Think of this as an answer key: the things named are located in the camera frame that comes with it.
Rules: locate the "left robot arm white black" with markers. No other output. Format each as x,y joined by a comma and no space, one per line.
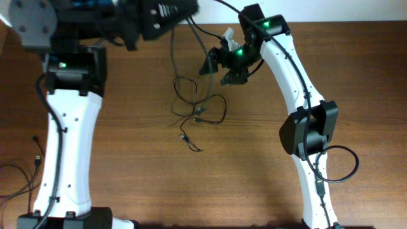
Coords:
71,88

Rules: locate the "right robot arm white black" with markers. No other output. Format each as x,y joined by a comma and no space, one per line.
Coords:
311,120

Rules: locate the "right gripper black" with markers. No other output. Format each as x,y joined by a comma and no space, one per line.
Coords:
216,54

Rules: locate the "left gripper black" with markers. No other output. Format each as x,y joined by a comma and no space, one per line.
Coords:
134,24

